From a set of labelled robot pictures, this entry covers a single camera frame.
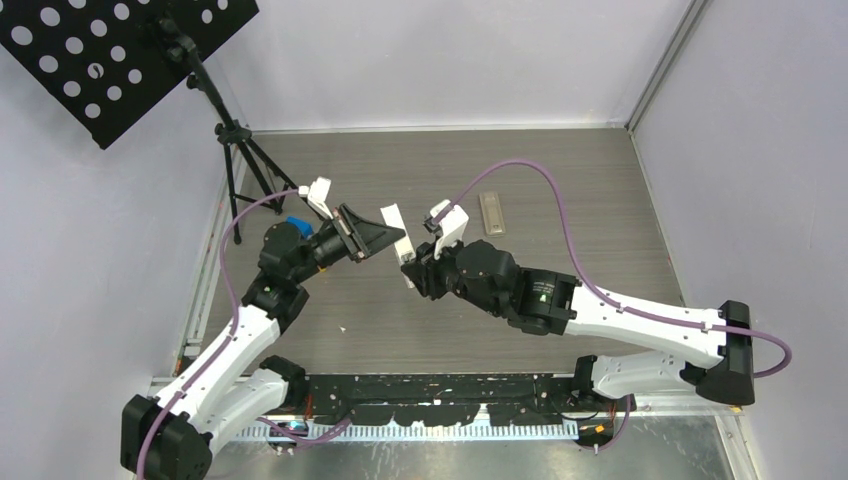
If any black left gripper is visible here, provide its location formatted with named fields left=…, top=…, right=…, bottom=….
left=291, top=204, right=404, bottom=284

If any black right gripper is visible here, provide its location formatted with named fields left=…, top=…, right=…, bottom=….
left=401, top=230, right=505, bottom=317

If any white slim remote control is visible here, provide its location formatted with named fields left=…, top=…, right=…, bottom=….
left=380, top=204, right=415, bottom=267

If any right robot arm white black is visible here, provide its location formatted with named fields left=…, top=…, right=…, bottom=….
left=401, top=240, right=755, bottom=411

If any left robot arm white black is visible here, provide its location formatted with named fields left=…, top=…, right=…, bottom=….
left=119, top=204, right=407, bottom=479

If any blue toy brick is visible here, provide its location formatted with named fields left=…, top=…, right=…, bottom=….
left=285, top=216, right=314, bottom=239

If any black perforated music stand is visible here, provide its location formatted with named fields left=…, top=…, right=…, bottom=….
left=1, top=1, right=314, bottom=219

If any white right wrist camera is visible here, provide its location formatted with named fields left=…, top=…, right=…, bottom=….
left=424, top=199, right=469, bottom=260

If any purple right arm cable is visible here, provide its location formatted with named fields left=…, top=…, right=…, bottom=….
left=450, top=158, right=794, bottom=380

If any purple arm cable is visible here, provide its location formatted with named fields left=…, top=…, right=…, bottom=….
left=450, top=158, right=794, bottom=380
left=135, top=188, right=305, bottom=480

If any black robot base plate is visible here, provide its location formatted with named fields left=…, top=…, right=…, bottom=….
left=271, top=373, right=626, bottom=427

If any aluminium rail frame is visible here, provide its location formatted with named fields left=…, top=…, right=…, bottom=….
left=137, top=370, right=745, bottom=444

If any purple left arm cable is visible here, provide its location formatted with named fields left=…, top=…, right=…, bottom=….
left=135, top=188, right=305, bottom=480

